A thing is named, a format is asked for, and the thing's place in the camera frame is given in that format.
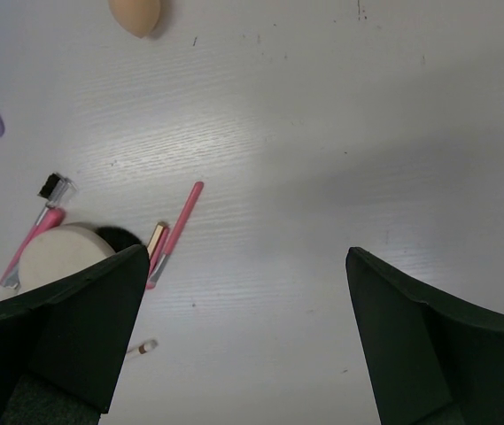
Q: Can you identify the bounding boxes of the round cream powder puff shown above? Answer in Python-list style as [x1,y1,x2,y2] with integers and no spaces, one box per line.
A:
[18,225,115,294]

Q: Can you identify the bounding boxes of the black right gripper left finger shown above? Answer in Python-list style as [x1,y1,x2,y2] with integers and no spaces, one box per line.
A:
[0,245,149,424]

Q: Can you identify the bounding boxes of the long pink makeup brush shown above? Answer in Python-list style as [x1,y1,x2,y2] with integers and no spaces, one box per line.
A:
[145,182,205,290]

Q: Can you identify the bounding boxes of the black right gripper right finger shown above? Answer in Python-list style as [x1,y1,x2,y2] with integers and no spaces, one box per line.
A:
[345,247,504,424]

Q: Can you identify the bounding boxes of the beige makeup sponge egg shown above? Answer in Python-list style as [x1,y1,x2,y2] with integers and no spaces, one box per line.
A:
[107,0,162,39]

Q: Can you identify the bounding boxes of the pink brow comb brush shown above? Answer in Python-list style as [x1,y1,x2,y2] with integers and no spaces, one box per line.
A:
[0,173,76,301]

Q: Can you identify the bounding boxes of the white thin makeup pencil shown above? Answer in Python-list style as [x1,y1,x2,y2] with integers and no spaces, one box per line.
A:
[124,339,159,360]

